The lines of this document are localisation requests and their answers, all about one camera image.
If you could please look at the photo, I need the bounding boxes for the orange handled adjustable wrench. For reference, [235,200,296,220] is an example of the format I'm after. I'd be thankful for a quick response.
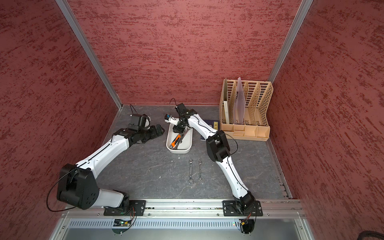
[170,135,180,150]

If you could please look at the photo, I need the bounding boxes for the white plastic storage tray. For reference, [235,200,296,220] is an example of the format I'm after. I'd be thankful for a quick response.
[166,124,193,154]

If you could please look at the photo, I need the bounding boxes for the medium silver combination wrench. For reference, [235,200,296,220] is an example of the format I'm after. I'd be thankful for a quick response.
[188,160,194,184]

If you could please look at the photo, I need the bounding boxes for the small silver combination wrench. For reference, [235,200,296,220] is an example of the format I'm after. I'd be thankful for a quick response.
[198,161,202,182]

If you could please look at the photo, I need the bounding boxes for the large silver combination wrench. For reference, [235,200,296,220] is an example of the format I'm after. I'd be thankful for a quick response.
[174,128,190,150]

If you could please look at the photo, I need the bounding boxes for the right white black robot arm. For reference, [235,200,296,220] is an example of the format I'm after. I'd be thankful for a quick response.
[165,114,256,216]

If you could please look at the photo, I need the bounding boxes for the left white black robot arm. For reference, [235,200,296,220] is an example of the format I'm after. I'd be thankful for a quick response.
[57,124,165,215]

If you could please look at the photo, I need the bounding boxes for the dark blue notebook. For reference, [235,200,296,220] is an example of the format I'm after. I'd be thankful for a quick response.
[199,120,220,141]

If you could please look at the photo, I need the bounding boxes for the white booklet in organizer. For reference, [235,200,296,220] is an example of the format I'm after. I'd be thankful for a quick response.
[223,101,230,124]

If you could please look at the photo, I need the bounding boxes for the translucent plastic folder sheet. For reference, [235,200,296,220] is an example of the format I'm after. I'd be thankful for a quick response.
[234,78,246,125]

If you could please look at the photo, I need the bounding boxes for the tan plastic file organizer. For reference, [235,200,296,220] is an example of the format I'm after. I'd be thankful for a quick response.
[219,79,274,142]

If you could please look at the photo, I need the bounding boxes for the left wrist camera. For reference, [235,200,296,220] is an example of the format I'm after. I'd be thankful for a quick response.
[128,114,151,131]

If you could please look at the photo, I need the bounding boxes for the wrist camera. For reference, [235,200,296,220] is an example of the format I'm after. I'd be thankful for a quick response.
[128,114,151,131]
[165,103,191,125]

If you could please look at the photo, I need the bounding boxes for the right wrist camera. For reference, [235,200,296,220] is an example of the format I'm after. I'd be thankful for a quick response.
[165,103,191,125]

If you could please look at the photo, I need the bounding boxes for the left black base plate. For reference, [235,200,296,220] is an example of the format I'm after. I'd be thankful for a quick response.
[104,200,147,217]

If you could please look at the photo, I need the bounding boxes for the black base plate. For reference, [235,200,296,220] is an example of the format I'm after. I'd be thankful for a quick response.
[104,200,147,217]
[222,200,264,217]

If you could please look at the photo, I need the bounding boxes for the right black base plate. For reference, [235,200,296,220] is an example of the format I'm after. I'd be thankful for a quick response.
[222,200,264,217]

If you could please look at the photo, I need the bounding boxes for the aluminium front rail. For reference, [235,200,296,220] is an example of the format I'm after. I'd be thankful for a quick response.
[60,199,307,220]

